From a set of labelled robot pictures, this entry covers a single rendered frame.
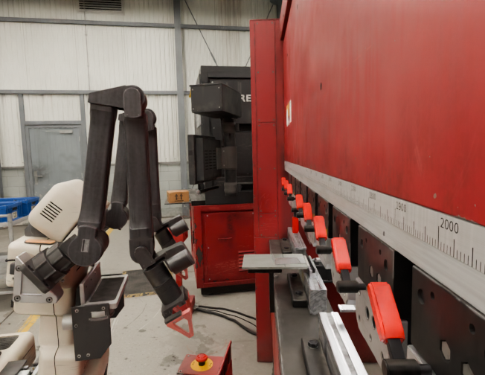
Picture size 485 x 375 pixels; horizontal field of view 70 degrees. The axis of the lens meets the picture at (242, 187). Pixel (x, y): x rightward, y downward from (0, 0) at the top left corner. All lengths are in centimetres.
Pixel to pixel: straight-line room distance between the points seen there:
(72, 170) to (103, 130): 760
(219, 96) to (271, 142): 51
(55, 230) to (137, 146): 36
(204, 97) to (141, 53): 608
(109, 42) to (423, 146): 845
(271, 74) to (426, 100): 202
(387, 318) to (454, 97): 22
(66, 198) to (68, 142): 745
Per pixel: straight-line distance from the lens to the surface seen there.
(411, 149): 40
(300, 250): 186
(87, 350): 118
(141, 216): 91
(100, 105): 91
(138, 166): 90
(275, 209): 234
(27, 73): 893
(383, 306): 40
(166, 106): 830
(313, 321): 132
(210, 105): 252
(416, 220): 39
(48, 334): 125
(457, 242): 33
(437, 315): 37
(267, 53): 240
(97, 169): 92
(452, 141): 33
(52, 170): 862
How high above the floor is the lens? 146
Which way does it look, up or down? 6 degrees down
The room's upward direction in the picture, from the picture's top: 1 degrees counter-clockwise
